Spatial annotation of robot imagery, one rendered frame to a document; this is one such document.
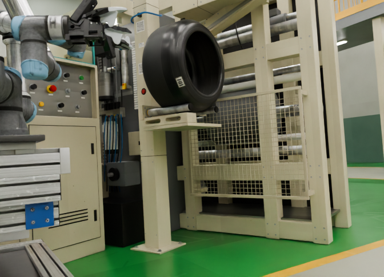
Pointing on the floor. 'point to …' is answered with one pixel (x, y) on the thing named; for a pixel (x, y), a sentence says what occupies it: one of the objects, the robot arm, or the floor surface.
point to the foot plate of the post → (158, 249)
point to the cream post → (158, 235)
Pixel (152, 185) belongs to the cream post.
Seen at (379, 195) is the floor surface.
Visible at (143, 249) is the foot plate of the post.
